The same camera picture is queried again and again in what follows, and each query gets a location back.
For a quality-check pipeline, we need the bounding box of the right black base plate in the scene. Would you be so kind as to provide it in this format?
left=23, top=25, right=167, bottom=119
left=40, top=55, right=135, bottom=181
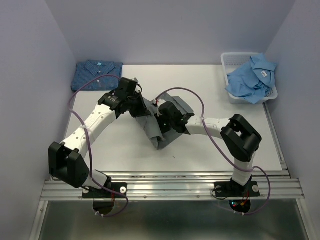
left=212, top=181, right=261, bottom=198

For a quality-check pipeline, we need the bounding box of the light blue shirt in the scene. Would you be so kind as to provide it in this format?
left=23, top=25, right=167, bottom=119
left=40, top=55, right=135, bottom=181
left=225, top=52, right=279, bottom=105

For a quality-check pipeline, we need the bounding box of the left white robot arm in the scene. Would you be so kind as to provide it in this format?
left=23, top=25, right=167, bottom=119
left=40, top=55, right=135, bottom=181
left=48, top=77, right=150, bottom=198

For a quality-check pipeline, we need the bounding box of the grey long sleeve shirt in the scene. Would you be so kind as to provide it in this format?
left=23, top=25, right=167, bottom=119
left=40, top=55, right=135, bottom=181
left=135, top=93, right=194, bottom=150

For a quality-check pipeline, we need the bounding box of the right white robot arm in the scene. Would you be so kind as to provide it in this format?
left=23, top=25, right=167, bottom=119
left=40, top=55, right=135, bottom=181
left=155, top=100, right=262, bottom=200

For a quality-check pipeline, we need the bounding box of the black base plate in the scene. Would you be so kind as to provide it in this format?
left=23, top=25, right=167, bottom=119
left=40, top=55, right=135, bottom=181
left=212, top=181, right=261, bottom=198
left=81, top=182, right=128, bottom=200

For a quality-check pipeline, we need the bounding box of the folded blue checkered shirt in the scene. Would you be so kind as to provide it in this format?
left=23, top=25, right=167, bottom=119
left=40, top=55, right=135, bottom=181
left=71, top=60, right=123, bottom=92

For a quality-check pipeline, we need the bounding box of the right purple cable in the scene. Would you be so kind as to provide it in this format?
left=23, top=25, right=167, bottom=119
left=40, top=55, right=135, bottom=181
left=154, top=87, right=271, bottom=217

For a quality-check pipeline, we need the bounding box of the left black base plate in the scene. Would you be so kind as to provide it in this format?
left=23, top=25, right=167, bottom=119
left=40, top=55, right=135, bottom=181
left=81, top=182, right=128, bottom=200

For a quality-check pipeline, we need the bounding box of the aluminium mounting rail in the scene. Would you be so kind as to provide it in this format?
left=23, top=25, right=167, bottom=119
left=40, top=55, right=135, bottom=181
left=39, top=99, right=306, bottom=201

